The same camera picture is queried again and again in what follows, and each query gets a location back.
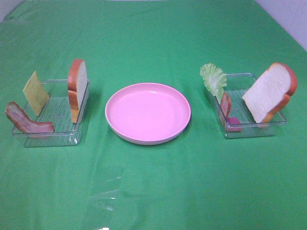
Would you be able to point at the clear plastic tray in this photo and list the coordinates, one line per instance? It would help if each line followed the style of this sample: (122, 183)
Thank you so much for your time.
(240, 122)
(57, 110)

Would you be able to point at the green lettuce leaf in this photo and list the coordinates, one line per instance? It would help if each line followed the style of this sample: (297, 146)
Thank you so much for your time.
(214, 80)

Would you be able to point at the tray bread slice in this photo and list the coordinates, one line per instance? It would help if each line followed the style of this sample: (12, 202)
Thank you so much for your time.
(77, 83)
(271, 92)

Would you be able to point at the yellow cheese slice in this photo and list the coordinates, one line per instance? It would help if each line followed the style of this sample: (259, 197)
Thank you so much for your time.
(35, 94)

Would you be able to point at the tray bacon strip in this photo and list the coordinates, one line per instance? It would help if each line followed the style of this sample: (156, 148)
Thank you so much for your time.
(23, 123)
(226, 107)

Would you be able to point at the clear left plastic tray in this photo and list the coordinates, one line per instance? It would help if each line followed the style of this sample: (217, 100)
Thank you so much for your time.
(57, 110)

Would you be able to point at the pink round plate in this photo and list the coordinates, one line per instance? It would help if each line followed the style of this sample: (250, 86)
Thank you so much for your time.
(148, 113)

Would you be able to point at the green tablecloth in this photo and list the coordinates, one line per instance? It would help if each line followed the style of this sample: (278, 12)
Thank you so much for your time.
(198, 181)

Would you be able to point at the clear right plastic tray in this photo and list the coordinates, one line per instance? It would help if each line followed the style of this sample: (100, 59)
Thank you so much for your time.
(240, 122)

